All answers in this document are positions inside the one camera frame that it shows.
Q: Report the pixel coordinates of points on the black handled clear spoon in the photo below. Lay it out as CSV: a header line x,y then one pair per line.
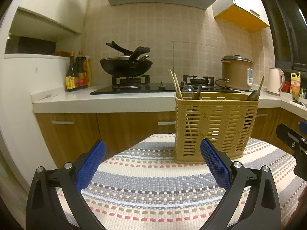
x,y
188,92

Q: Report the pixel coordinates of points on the black wok with lid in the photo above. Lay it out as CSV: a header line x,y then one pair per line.
x,y
130,64

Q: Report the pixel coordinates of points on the white orange wall cabinet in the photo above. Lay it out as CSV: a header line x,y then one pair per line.
x,y
247,14

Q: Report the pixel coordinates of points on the yellow detergent bottle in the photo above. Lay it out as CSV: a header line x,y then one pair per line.
x,y
295,82

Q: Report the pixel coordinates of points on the black gas stove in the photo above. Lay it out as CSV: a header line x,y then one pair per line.
x,y
143,84

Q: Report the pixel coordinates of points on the yellow oil bottle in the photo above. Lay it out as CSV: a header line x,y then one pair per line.
x,y
88,70

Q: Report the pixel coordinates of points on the steel sink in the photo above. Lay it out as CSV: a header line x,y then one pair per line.
x,y
299,103

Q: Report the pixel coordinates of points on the brown rice cooker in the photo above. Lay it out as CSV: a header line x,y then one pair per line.
x,y
237,72

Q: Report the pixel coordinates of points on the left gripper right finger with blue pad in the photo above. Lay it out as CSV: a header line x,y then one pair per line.
x,y
262,208

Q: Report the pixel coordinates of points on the white refrigerator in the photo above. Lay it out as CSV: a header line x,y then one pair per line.
x,y
26,79

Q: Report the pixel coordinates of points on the tan plastic utensil basket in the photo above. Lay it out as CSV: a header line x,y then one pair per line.
x,y
225,118

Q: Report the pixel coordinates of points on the striped woven tablecloth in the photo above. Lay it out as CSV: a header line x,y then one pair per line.
x,y
143,188

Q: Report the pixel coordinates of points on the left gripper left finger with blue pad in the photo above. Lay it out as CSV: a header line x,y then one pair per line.
x,y
44,210

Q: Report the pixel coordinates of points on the dark kitchen window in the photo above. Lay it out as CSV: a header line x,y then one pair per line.
x,y
288,28

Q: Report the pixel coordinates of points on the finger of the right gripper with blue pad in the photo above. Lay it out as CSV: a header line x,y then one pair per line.
x,y
292,139
303,126

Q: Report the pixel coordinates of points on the red label sauce bottle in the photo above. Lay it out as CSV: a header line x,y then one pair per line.
x,y
82,73

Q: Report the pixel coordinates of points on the red container by kettle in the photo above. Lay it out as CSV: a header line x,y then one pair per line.
x,y
286,87

